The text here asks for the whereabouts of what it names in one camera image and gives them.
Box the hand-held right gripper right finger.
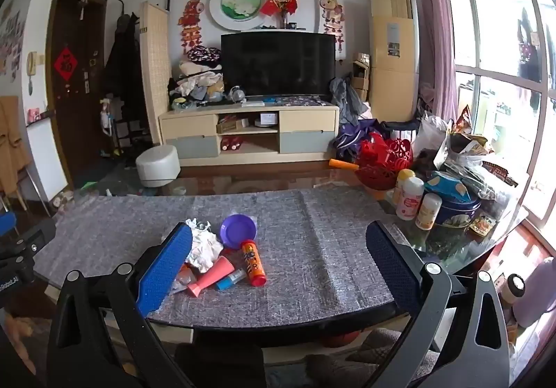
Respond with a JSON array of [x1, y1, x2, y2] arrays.
[[366, 221, 511, 388]]

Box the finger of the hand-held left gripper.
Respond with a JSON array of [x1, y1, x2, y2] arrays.
[[0, 218, 57, 262], [0, 211, 17, 238]]

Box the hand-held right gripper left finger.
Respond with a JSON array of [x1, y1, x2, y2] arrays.
[[47, 222, 194, 388]]

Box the white paper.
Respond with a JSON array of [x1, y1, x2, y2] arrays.
[[185, 218, 224, 273]]

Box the pink plastic horn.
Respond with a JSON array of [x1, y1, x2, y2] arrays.
[[188, 255, 237, 297]]

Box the small blue tube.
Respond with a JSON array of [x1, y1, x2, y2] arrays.
[[216, 269, 246, 291]]

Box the purple plastic bowl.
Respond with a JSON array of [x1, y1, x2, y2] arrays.
[[220, 214, 258, 250]]

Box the orange spray can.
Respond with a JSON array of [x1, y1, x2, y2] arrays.
[[240, 239, 268, 287]]

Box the small white bottle orange label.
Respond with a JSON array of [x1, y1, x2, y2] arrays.
[[415, 192, 443, 231]]

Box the white bottle pink label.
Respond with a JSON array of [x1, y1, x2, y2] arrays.
[[396, 176, 425, 221]]

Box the whiteboard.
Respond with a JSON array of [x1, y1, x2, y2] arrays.
[[26, 110, 70, 202]]

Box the blue round tin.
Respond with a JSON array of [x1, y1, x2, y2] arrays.
[[430, 192, 483, 228]]

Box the white bottle yellow cap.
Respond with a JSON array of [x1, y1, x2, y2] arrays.
[[393, 168, 416, 206]]

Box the grey woven table mat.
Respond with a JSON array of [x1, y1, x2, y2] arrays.
[[32, 188, 435, 330]]

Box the small snack packet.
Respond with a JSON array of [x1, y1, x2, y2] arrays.
[[469, 214, 496, 237]]

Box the white round stool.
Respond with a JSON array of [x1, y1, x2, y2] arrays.
[[136, 145, 181, 189]]

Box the red plastic baskets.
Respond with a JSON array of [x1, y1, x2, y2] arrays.
[[354, 132, 413, 191]]

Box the dark brown door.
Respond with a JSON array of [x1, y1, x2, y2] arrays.
[[46, 0, 109, 189]]

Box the bottle with dark cap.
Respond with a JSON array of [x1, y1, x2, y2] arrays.
[[499, 273, 527, 315]]

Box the purple cloth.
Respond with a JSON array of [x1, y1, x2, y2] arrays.
[[334, 119, 383, 163]]

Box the bags of snacks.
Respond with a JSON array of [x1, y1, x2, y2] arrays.
[[434, 106, 522, 206]]

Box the white plastic bag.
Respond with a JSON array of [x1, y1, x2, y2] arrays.
[[412, 112, 452, 158]]

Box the pink thermos bottle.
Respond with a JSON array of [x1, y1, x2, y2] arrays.
[[510, 258, 556, 330]]

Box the cream television cabinet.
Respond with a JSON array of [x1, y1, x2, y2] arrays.
[[158, 100, 340, 166]]

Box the brown cardboard box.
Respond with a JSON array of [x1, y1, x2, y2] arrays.
[[216, 116, 250, 134]]

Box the red diamond door sign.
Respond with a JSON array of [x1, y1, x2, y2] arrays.
[[53, 46, 79, 82]]

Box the grey jacket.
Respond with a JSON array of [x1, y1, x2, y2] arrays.
[[329, 75, 370, 128]]

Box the cream standing air conditioner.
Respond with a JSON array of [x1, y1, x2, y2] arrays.
[[369, 0, 421, 124]]

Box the dark hanging coats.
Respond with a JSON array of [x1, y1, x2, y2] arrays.
[[104, 12, 144, 111]]

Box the cardboard boxes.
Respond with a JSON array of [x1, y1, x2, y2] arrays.
[[351, 53, 371, 102]]

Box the pile of clothes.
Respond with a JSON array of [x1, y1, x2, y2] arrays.
[[169, 45, 227, 108]]

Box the beige folding screen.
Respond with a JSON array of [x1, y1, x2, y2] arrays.
[[139, 1, 172, 146]]

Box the large window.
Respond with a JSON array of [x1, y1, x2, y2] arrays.
[[439, 0, 556, 250]]

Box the black flat television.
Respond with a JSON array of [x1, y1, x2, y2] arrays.
[[221, 33, 337, 102]]

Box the pink curtain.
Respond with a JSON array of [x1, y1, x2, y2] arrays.
[[406, 0, 459, 124]]

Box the red fish hanging decoration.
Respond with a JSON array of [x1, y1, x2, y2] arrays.
[[177, 0, 205, 54]]

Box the cartoon animal hanging decoration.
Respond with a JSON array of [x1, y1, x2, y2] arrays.
[[319, 0, 346, 52]]

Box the vase with red flowers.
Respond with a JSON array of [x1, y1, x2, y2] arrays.
[[260, 0, 301, 29]]

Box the wall photos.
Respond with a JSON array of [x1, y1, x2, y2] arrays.
[[0, 10, 22, 76]]

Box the round white wall art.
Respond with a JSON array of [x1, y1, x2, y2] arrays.
[[210, 0, 272, 30]]

